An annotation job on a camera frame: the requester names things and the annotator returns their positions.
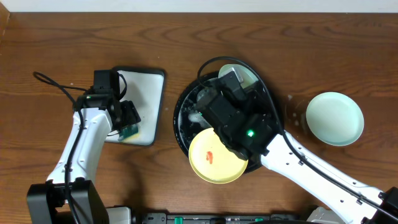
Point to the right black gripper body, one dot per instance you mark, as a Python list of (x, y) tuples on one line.
[(257, 104)]

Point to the yellow plate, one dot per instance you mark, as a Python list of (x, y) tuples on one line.
[(212, 161)]

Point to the green yellow sponge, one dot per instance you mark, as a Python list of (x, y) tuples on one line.
[(128, 132)]

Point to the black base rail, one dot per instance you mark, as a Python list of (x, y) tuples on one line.
[(164, 218)]

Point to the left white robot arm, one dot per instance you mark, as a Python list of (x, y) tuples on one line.
[(69, 194)]

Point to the white rectangular sponge tray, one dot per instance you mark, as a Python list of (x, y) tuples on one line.
[(145, 89)]

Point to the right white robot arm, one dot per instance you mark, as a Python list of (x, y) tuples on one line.
[(253, 128)]

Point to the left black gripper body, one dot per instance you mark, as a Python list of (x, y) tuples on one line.
[(130, 113)]

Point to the black round tray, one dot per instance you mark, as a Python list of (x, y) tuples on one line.
[(188, 122)]

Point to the mint plate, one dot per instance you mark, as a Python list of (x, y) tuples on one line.
[(245, 76), (335, 119)]

